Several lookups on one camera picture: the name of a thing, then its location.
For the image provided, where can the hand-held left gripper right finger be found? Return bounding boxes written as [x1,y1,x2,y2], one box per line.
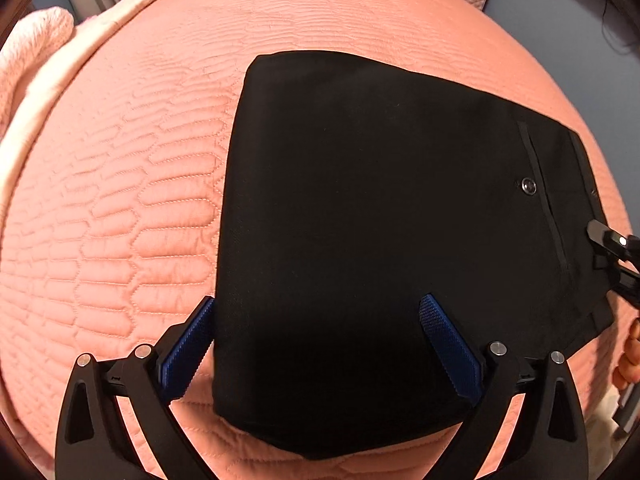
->
[419,294,591,480]

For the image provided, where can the pale pink blanket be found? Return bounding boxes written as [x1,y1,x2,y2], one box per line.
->
[0,0,181,186]

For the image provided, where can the pink quilted bedspread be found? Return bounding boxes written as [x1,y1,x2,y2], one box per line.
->
[0,0,633,480]

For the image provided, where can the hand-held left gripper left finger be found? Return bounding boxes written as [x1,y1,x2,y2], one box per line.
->
[55,296,218,480]

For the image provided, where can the black cable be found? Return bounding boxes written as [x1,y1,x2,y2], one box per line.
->
[599,0,638,53]

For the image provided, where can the person's right hand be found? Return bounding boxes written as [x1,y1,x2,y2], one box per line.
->
[617,317,640,391]

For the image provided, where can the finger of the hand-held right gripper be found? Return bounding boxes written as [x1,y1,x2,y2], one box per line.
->
[585,219,640,307]

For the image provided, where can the black pants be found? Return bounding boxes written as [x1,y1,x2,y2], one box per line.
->
[214,50,616,461]

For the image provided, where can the pink floral pillow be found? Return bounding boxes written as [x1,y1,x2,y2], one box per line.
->
[0,6,76,128]

